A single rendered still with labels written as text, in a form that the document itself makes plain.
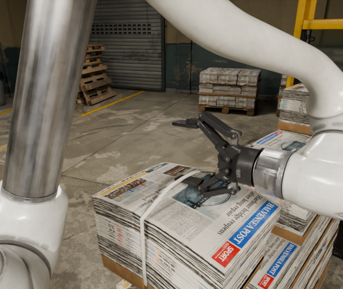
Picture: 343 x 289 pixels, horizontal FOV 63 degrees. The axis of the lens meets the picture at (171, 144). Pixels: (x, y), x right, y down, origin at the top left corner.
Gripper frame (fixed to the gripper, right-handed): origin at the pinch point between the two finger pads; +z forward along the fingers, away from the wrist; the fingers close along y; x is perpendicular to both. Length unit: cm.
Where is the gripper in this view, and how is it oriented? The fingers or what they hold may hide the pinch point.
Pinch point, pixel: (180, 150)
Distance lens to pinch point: 68.2
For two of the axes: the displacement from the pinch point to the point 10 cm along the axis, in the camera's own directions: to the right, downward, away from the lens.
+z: -7.5, -1.7, 6.4
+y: 0.5, 9.5, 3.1
